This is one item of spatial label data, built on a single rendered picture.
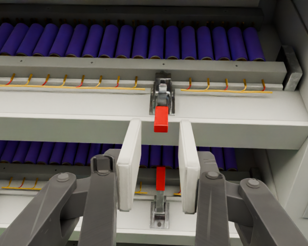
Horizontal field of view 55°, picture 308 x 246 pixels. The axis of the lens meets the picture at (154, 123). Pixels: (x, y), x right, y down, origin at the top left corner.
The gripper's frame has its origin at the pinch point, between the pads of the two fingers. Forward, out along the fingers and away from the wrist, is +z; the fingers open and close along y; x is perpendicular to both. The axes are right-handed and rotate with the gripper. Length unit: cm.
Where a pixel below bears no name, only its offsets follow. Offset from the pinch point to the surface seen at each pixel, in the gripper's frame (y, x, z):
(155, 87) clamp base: -0.7, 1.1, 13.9
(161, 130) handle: 0.0, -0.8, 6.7
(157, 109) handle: -0.4, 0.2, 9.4
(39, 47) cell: -15.3, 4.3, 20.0
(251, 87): 10.1, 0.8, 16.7
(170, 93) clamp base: 0.8, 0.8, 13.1
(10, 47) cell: -19.0, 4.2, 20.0
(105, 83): -6.7, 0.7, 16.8
